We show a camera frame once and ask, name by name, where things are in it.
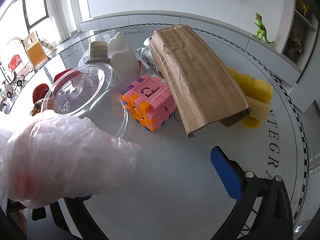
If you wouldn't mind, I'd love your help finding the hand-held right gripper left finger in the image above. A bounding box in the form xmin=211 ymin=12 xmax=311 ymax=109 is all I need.
xmin=31 ymin=195 xmax=97 ymax=240

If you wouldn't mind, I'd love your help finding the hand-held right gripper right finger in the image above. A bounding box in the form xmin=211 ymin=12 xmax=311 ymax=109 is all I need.
xmin=211 ymin=146 xmax=294 ymax=240

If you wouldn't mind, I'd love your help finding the yellow sponge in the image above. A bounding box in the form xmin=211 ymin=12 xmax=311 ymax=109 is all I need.
xmin=226 ymin=67 xmax=273 ymax=127

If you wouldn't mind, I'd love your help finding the brown cardboard piece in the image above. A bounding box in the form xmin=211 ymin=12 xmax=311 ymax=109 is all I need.
xmin=149 ymin=24 xmax=253 ymax=138

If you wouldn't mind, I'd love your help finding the pink puzzle block cube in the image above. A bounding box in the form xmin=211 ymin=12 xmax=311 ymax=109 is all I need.
xmin=122 ymin=75 xmax=177 ymax=132

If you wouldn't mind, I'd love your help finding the red plastic cup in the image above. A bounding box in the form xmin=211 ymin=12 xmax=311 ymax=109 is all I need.
xmin=32 ymin=84 xmax=52 ymax=105

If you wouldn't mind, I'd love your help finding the clear glass bowl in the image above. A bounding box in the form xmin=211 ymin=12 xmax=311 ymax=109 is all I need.
xmin=42 ymin=62 xmax=130 ymax=139

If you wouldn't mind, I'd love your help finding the silver snack wrapper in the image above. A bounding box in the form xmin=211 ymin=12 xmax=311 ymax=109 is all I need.
xmin=135 ymin=36 xmax=165 ymax=77

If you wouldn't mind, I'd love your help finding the person's left hand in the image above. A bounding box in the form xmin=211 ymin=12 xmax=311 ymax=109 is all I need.
xmin=0 ymin=110 xmax=145 ymax=209

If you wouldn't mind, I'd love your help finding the orange brown scrap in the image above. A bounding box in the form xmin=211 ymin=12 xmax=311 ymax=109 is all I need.
xmin=30 ymin=99 xmax=53 ymax=117

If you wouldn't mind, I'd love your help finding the wooden toy car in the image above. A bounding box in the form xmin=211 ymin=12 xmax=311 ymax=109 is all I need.
xmin=4 ymin=72 xmax=25 ymax=98

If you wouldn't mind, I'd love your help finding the dried flower bunch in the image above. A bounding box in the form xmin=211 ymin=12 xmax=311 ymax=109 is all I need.
xmin=287 ymin=32 xmax=304 ymax=54

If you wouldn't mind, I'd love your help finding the green toy dinosaur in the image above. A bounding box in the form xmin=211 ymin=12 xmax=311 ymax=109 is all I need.
xmin=253 ymin=12 xmax=275 ymax=45

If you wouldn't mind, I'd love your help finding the red white toy chair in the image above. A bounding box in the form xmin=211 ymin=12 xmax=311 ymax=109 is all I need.
xmin=0 ymin=36 xmax=28 ymax=78

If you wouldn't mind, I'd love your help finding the beige plastic cap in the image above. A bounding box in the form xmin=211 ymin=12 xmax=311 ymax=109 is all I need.
xmin=84 ymin=41 xmax=112 ymax=64

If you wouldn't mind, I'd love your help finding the white shelf cabinet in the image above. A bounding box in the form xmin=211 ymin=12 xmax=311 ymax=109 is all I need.
xmin=280 ymin=0 xmax=320 ymax=88

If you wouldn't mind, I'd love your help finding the yellow toy dinosaur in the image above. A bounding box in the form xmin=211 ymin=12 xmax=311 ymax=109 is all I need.
xmin=297 ymin=0 xmax=312 ymax=15

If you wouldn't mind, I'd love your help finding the white curtain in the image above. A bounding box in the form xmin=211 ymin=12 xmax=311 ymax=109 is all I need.
xmin=47 ymin=0 xmax=85 ymax=40

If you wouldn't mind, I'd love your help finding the window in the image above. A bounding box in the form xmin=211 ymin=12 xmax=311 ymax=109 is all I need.
xmin=0 ymin=0 xmax=50 ymax=30

